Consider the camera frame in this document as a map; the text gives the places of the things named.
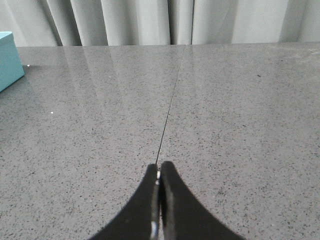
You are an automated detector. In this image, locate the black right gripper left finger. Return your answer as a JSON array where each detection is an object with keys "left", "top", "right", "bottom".
[{"left": 92, "top": 164, "right": 160, "bottom": 240}]

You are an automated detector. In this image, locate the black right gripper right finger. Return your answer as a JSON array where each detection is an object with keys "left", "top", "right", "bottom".
[{"left": 160, "top": 161, "right": 243, "bottom": 240}]

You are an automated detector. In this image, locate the light blue storage box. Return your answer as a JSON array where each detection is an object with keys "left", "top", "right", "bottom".
[{"left": 0, "top": 31, "right": 25, "bottom": 92}]

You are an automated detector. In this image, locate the grey pleated curtain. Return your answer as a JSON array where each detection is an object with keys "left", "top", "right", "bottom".
[{"left": 0, "top": 0, "right": 320, "bottom": 47}]

